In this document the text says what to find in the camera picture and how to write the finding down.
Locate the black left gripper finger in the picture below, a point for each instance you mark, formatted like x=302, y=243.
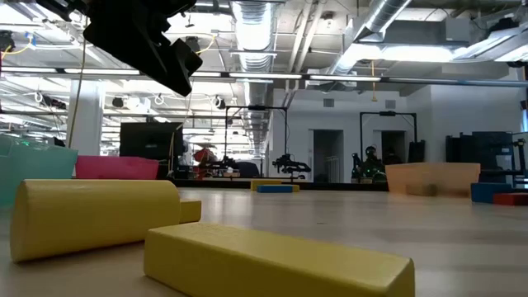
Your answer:
x=187, y=66
x=136, y=49

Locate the yellow wooden block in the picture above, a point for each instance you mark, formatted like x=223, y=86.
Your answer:
x=296, y=187
x=268, y=264
x=264, y=182
x=190, y=211

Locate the yellow wooden cylinder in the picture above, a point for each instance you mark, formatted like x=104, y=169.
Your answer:
x=90, y=214

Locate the black background robot arm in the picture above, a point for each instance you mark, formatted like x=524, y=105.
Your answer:
x=288, y=165

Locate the white tube light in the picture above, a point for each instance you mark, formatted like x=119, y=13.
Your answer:
x=103, y=72
x=208, y=74
x=264, y=76
x=344, y=78

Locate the black rectangular screen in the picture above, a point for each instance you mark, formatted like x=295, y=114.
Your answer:
x=150, y=140

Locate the white building column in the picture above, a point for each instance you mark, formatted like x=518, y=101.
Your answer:
x=88, y=119

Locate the red background object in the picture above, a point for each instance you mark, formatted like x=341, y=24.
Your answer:
x=205, y=155

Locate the red plastic bin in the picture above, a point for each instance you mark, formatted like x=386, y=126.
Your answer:
x=117, y=167

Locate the blue wooden block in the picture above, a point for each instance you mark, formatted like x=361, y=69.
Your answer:
x=486, y=191
x=274, y=188

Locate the green plastic bin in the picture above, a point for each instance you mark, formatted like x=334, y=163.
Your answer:
x=37, y=173

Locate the orange plastic bin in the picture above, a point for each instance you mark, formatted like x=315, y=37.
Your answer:
x=433, y=177

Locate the dark blue black cabinet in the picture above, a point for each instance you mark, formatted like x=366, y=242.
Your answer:
x=482, y=152

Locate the red wooden block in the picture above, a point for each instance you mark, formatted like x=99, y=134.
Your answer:
x=511, y=199

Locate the black round overhead camera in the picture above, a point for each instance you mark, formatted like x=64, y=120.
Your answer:
x=194, y=42

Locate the black frame stand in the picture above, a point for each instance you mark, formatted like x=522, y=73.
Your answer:
x=255, y=107
x=387, y=113

